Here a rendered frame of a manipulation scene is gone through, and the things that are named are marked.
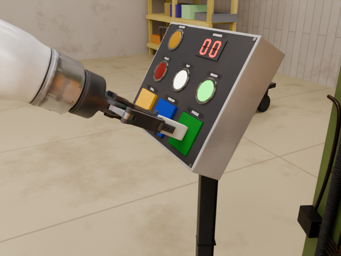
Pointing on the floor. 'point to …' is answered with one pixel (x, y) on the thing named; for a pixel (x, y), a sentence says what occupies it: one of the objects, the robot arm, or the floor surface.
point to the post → (205, 215)
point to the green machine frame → (310, 248)
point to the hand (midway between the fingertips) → (170, 127)
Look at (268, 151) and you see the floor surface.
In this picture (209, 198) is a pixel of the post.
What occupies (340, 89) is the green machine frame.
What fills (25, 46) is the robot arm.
